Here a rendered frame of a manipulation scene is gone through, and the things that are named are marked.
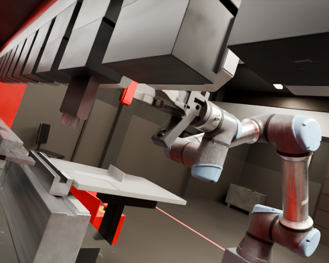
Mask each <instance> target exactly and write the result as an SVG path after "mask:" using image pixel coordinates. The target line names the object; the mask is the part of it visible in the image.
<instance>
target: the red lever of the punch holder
mask: <svg viewBox="0 0 329 263"><path fill-rule="evenodd" d="M137 85H138V83H137V82H135V81H133V82H132V83H131V84H130V85H129V86H128V87H127V88H126V89H124V88H122V91H121V94H120V97H119V102H120V103H121V104H124V105H126V106H128V105H130V104H131V102H132V99H133V96H134V93H135V91H136V88H137Z"/></svg>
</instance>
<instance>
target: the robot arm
mask: <svg viewBox="0 0 329 263"><path fill-rule="evenodd" d="M209 95H210V93H208V92H205V91H178V90H155V89H154V88H152V87H150V86H148V85H146V84H145V83H138V85H137V88H136V91H135V93H134V96H133V99H135V100H136V101H139V102H141V103H144V104H146V105H149V106H152V107H155V108H156V109H158V110H160V111H162V112H165V113H167V114H172V115H171V116H170V117H169V118H168V120H167V121H166V122H165V123H164V124H163V125H162V126H161V127H160V128H159V129H158V130H157V131H156V132H155V133H154V134H153V136H152V137H151V139H152V141H153V142H154V144H156V145H158V146H161V147H164V153H165V155H166V157H167V158H169V159H171V160H172V161H174V162H178V163H181V164H184V165H186V166H188V167H190V168H191V169H192V170H191V175H192V176H193V177H195V178H197V179H200V180H203V181H206V182H209V183H216V182H217V181H218V179H219V177H220V174H221V172H222V167H223V164H224V161H225V158H226V155H227V152H228V149H229V148H231V147H234V146H237V145H240V144H244V143H248V144H253V143H255V142H262V143H266V144H271V145H276V152H277V154H278V155H279V156H280V157H281V176H282V195H283V210H282V211H281V210H278V209H274V208H270V207H267V206H262V205H255V206H254V209H253V211H252V213H251V218H250V221H249V225H248V228H247V231H246V234H245V236H244V238H243V239H242V240H241V242H240V243H239V244H238V246H237V249H236V252H237V253H238V254H239V255H240V256H241V257H243V258H244V259H246V260H248V261H249V262H251V263H273V245H274V243H276V244H278V245H280V246H282V247H284V248H286V249H287V250H289V251H291V252H293V253H294V254H297V255H299V256H301V257H303V258H307V257H309V256H310V255H311V254H312V253H313V252H314V251H315V249H316V247H317V245H318V243H319V240H320V232H319V230H317V229H314V228H313V220H312V219H311V218H310V217H309V216H308V158H309V157H310V156H312V155H313V152H314V151H315V150H317V149H318V147H319V145H320V141H321V129H320V126H319V124H318V122H317V121H316V120H315V119H314V118H312V117H310V116H303V115H287V114H274V113H272V114H263V115H259V116H255V117H250V118H247V119H244V120H242V121H241V122H240V121H239V120H238V119H236V118H235V117H234V116H233V115H232V114H230V113H228V112H226V111H224V110H223V109H221V108H219V107H218V106H216V105H214V104H213V103H211V102H210V101H208V98H209ZM156 96H158V98H159V99H158V100H156V99H154V98H155V97H156ZM189 124H190V125H191V126H193V127H194V128H196V129H198V130H201V131H203V132H204V133H201V134H198V135H194V136H189V137H186V138H179V137H178V136H179V135H180V134H181V133H182V132H183V131H184V130H185V128H186V127H187V126H188V125H189Z"/></svg>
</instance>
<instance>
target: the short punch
mask: <svg viewBox="0 0 329 263"><path fill-rule="evenodd" d="M100 83H101V80H99V79H97V78H95V77H93V76H76V77H71V80H70V82H69V85H68V88H67V91H66V93H65V96H64V99H63V102H62V105H61V107H60V112H62V113H63V115H62V118H61V121H60V123H63V124H65V125H67V126H69V127H72V128H74V129H76V130H78V129H79V126H80V123H81V120H82V119H84V120H86V119H87V118H88V116H89V113H90V110H91V107H92V105H93V102H94V100H95V97H96V94H97V91H98V88H99V86H100Z"/></svg>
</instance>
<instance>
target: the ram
mask: <svg viewBox="0 0 329 263"><path fill-rule="evenodd" d="M76 1H79V2H81V3H83V1H84V0H43V1H42V3H41V4H40V5H39V6H38V7H37V8H36V9H35V10H34V11H33V12H32V13H31V14H30V15H29V16H28V18H27V19H26V20H25V21H24V22H23V23H22V24H21V25H20V26H19V27H18V28H17V29H16V30H15V31H14V33H13V34H12V35H11V36H10V37H9V38H8V39H7V40H6V41H5V42H4V43H3V44H2V45H1V47H0V58H1V57H2V56H3V55H5V54H6V53H8V52H9V51H10V50H11V49H13V48H14V47H15V46H16V45H19V43H20V42H22V41H23V40H24V39H27V38H28V37H29V36H30V35H32V34H33V33H34V32H36V31H39V29H40V28H41V27H42V26H43V25H45V24H46V23H47V22H49V21H50V20H51V19H54V20H56V18H57V15H58V14H60V13H61V12H62V11H64V10H65V9H66V8H67V7H69V6H70V5H71V4H73V3H74V2H76Z"/></svg>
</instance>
